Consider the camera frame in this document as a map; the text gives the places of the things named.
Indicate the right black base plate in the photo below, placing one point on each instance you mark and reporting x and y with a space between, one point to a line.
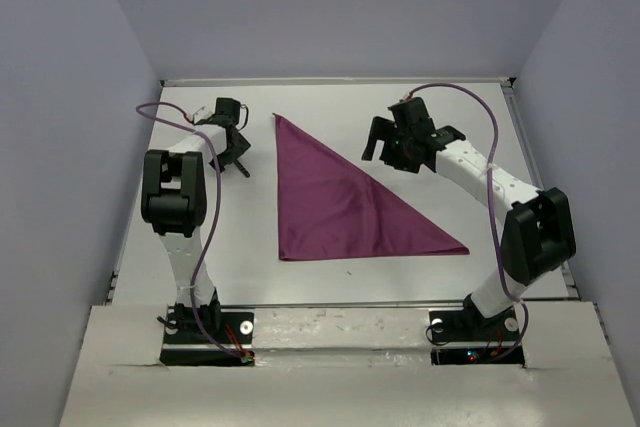
464 337

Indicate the purple cloth napkin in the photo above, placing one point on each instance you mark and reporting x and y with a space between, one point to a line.
329 209

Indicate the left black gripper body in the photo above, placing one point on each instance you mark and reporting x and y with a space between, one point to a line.
233 153

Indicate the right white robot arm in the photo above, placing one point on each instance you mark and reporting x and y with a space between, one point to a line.
534 226

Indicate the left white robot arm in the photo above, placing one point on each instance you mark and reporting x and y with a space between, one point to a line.
174 195

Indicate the metal spoon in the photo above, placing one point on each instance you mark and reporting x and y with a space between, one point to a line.
242 168

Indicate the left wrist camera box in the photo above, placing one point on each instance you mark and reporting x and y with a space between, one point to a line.
200 115

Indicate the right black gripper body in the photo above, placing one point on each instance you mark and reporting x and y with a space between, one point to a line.
396 152

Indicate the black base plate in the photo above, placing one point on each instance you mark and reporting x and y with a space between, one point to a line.
223 338
464 337

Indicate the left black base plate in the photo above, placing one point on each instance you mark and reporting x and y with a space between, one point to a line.
223 338

